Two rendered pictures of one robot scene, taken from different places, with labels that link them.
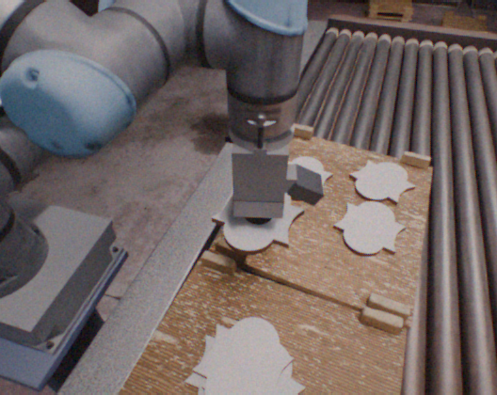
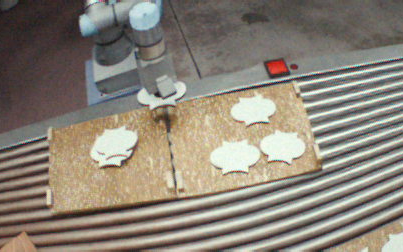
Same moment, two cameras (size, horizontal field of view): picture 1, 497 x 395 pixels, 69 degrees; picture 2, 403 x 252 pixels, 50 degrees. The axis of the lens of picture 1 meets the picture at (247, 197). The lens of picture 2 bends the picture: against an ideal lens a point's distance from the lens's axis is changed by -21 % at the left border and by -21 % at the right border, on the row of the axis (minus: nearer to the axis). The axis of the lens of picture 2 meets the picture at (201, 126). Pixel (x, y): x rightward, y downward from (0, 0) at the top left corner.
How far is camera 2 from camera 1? 121 cm
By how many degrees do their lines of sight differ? 45
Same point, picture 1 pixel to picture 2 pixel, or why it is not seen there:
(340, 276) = (189, 160)
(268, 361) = (120, 148)
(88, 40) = (94, 14)
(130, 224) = not seen: hidden behind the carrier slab
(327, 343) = (147, 169)
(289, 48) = (138, 32)
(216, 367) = (109, 135)
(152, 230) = not seen: hidden behind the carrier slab
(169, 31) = (121, 14)
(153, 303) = (131, 107)
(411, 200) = (279, 168)
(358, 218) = (236, 148)
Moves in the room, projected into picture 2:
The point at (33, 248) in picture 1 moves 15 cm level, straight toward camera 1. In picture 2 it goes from (118, 54) to (102, 84)
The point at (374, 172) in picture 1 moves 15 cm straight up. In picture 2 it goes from (287, 139) to (286, 102)
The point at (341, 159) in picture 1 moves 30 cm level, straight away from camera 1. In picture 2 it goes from (290, 121) to (366, 99)
